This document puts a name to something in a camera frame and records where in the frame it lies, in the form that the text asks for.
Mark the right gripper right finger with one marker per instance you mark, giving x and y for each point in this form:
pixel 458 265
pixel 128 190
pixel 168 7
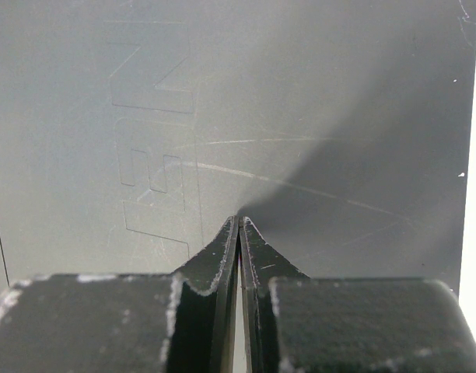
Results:
pixel 295 323

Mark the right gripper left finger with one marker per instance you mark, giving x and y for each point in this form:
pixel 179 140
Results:
pixel 177 322

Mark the black network switch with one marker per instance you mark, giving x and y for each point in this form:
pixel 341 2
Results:
pixel 131 130

